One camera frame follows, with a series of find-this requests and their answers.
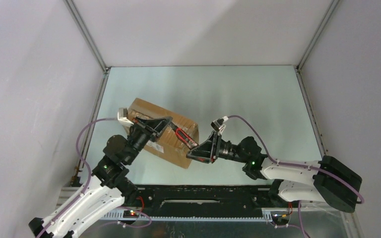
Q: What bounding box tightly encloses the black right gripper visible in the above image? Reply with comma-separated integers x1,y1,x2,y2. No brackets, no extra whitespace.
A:
187,131,248,165

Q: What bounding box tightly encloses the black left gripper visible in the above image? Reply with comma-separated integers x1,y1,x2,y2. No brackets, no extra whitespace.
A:
125,116,173,165

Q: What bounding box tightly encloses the brown cardboard express box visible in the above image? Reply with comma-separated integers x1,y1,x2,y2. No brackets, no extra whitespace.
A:
127,98,199,169

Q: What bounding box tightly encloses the red black utility knife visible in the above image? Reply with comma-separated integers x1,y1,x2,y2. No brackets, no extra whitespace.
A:
175,128,198,149

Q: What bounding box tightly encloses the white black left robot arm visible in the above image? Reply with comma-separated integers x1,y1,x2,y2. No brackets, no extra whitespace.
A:
28,117,172,238

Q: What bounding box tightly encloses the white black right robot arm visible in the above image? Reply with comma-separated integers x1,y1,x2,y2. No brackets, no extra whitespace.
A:
186,131,362,213

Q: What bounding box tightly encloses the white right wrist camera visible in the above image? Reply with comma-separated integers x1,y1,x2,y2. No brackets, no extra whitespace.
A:
211,116,228,131

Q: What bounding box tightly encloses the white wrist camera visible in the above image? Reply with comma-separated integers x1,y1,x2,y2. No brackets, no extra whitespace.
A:
211,116,228,131
117,108,134,127

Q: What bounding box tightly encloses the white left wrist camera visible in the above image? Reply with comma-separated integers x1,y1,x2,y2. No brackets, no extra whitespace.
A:
117,108,134,127

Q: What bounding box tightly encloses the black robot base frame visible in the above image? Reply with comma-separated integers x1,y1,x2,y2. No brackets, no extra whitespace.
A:
87,184,298,233

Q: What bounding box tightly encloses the aluminium left corner post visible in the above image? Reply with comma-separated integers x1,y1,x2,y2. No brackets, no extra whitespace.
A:
64,0,109,73

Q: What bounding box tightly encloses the aluminium corner post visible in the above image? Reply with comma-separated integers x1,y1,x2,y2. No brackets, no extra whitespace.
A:
64,0,109,73
296,0,341,71

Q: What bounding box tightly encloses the aluminium right corner post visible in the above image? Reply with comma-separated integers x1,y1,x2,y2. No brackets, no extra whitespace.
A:
296,0,341,71

